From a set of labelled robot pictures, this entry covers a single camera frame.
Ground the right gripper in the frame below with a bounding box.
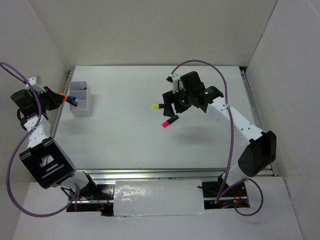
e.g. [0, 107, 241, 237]
[162, 85, 194, 117]

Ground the orange highlighter marker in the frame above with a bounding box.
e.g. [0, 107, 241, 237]
[60, 93, 78, 107]

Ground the small blue spray bottle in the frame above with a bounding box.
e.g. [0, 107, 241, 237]
[68, 95, 80, 101]

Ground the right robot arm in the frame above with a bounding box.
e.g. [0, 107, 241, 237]
[162, 71, 277, 196]

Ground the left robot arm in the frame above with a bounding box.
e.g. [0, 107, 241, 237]
[10, 86, 99, 200]

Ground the yellow highlighter marker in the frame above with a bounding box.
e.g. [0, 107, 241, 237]
[152, 103, 165, 109]

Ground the pink highlighter marker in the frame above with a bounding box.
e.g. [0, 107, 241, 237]
[161, 115, 179, 128]

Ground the white pen holder container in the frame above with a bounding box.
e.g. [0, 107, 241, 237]
[69, 81, 93, 118]

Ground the white foil cover sheet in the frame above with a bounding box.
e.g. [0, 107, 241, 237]
[113, 179, 205, 217]

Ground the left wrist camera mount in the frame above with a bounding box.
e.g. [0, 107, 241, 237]
[25, 75, 46, 94]

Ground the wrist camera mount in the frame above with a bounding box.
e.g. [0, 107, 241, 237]
[25, 75, 46, 94]
[166, 73, 185, 94]

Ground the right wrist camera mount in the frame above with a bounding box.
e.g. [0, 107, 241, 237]
[166, 73, 185, 94]

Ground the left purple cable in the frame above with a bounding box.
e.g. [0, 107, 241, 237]
[0, 62, 81, 217]

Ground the aluminium front rail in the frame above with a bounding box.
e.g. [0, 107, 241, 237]
[83, 168, 225, 182]

